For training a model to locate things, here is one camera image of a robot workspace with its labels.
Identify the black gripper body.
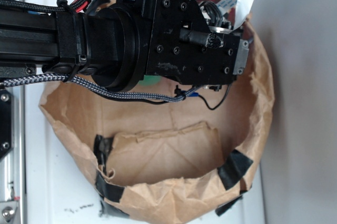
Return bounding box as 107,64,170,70
114,0,249,85

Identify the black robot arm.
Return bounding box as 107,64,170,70
1,0,249,92

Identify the green dimpled ball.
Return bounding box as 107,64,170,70
138,75,161,86

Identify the brown paper bag tray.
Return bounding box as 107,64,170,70
38,0,275,224

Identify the white flat ribbon cable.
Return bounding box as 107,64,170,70
217,0,256,31

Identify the grey braided cable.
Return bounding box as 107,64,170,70
0,73,199,103

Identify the black metal bracket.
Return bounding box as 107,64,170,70
0,90,12,160

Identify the aluminium frame rail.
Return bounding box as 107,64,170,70
1,86,27,223

